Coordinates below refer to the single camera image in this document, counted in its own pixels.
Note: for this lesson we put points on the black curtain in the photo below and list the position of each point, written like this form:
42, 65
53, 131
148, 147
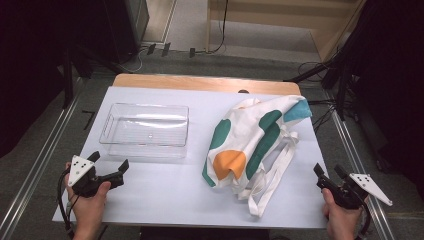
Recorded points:
393, 83
33, 66

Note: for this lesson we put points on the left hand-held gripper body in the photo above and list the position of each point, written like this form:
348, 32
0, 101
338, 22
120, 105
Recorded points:
80, 168

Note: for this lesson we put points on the wooden table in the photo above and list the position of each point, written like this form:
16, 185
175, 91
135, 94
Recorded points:
200, 83

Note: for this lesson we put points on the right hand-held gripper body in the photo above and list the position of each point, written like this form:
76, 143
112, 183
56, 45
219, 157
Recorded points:
370, 185

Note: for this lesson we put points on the dark cabinet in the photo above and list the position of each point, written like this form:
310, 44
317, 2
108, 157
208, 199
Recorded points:
133, 26

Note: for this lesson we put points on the metal floor rail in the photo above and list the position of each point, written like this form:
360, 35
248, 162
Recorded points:
360, 166
33, 173

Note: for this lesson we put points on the beige wooden frame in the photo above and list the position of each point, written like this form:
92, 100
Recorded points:
208, 20

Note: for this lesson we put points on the white tote bag coloured patches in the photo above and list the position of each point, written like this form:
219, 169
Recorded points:
246, 133

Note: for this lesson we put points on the clear plastic container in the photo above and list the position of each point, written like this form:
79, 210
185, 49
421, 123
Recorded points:
146, 130

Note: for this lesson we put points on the black metal stand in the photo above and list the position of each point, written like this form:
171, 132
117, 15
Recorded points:
67, 76
341, 93

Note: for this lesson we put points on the person's left hand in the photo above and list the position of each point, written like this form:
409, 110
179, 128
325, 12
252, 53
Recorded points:
88, 210

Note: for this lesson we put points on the person's right hand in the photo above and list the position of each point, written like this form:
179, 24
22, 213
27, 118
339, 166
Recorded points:
340, 216

